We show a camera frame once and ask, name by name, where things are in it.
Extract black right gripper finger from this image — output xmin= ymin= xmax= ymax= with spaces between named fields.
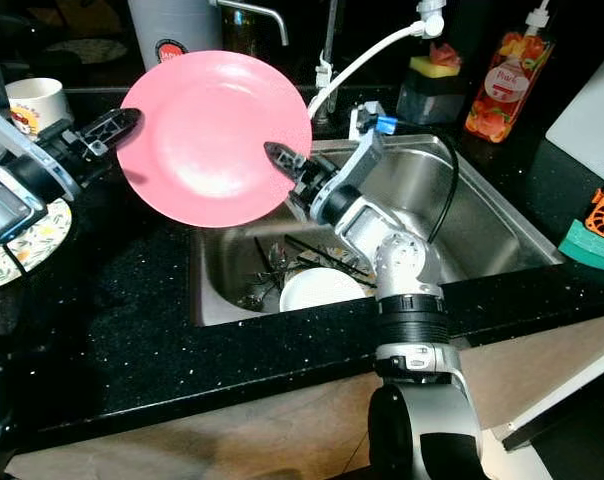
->
xmin=261 ymin=141 xmax=311 ymax=181

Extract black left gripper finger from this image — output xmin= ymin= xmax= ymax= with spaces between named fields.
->
xmin=92 ymin=107 xmax=143 ymax=156

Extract pink plate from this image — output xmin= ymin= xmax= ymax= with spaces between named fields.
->
xmin=117 ymin=50 xmax=313 ymax=229

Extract floral patterned plate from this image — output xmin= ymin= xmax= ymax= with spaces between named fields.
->
xmin=0 ymin=198 xmax=73 ymax=289
xmin=292 ymin=245 xmax=373 ymax=281

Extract chrome kitchen faucet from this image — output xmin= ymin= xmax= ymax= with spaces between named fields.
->
xmin=317 ymin=0 xmax=448 ymax=91

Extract white printed cup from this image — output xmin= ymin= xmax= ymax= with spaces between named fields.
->
xmin=7 ymin=78 xmax=68 ymax=136

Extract white bowl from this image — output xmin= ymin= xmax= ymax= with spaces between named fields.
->
xmin=279 ymin=267 xmax=368 ymax=313

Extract grey water filter canister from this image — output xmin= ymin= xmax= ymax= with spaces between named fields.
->
xmin=127 ymin=0 xmax=290 ymax=66

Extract black sponge holder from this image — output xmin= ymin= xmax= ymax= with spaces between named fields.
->
xmin=397 ymin=72 xmax=463 ymax=126

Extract yellow pink sponge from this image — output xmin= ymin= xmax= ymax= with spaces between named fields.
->
xmin=407 ymin=42 xmax=461 ymax=79

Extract stainless steel sink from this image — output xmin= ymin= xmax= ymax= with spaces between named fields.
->
xmin=190 ymin=135 xmax=565 ymax=326

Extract peach print soap dispenser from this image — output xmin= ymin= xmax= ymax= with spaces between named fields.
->
xmin=464 ymin=0 xmax=553 ymax=144

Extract beige cabinet front panel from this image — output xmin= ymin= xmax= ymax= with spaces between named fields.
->
xmin=7 ymin=320 xmax=604 ymax=480

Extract green sponge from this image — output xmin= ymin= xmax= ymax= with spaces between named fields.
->
xmin=559 ymin=220 xmax=604 ymax=279

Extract white cutting board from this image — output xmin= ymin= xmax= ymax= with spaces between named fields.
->
xmin=545 ymin=52 xmax=604 ymax=153

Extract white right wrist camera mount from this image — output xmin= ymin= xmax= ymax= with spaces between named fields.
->
xmin=317 ymin=100 xmax=398 ymax=226

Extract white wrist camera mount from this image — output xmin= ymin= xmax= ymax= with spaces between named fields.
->
xmin=0 ymin=62 xmax=78 ymax=196
xmin=317 ymin=100 xmax=398 ymax=226

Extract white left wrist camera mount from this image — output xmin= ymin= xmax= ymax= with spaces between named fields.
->
xmin=0 ymin=62 xmax=78 ymax=196

